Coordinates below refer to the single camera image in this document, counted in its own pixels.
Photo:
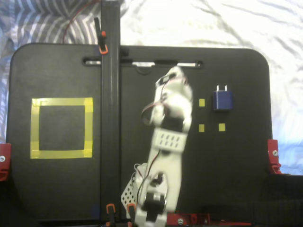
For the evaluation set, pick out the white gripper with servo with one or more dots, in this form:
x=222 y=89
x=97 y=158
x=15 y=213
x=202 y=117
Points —
x=174 y=76

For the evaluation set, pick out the small yellow tape marker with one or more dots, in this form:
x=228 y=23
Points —
x=202 y=128
x=202 y=102
x=222 y=127

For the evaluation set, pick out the blue and white charger block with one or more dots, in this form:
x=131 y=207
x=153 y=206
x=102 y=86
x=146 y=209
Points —
x=222 y=101

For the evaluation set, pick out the small orange base clamp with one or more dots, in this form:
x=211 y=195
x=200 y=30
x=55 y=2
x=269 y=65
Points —
x=130 y=209

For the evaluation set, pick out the red screw clamp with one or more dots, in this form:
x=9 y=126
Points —
x=191 y=218

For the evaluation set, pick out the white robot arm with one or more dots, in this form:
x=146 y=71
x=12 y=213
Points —
x=165 y=165

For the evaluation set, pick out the black flat rail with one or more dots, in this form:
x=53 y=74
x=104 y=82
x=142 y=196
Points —
x=111 y=94

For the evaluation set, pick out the grey striped white bedsheet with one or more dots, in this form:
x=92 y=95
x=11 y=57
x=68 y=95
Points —
x=213 y=23

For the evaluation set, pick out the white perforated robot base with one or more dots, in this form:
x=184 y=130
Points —
x=127 y=196

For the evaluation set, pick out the red corner clamp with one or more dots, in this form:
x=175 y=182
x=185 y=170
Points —
x=4 y=156
x=273 y=160

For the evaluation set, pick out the black backdrop board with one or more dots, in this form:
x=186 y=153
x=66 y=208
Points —
x=284 y=201

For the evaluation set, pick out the yellow tape square frame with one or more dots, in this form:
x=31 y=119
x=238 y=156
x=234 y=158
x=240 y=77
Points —
x=59 y=101

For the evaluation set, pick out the orange and black spring clamp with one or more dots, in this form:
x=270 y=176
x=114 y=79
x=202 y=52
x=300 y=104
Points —
x=110 y=210
x=102 y=42

